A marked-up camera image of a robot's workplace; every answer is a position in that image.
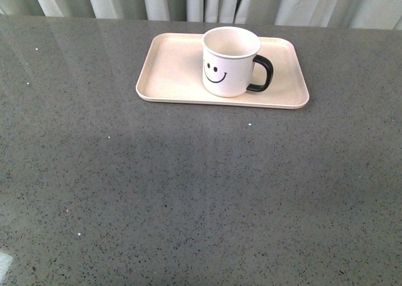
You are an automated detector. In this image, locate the grey pleated curtain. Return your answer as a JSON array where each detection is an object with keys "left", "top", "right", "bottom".
[{"left": 1, "top": 0, "right": 401, "bottom": 30}]

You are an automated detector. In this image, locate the cream rectangular plastic tray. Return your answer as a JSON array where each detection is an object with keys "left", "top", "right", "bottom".
[{"left": 136, "top": 33, "right": 310, "bottom": 109}]

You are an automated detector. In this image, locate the white smiley mug black handle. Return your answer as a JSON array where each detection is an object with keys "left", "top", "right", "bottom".
[{"left": 202, "top": 26, "right": 274, "bottom": 98}]

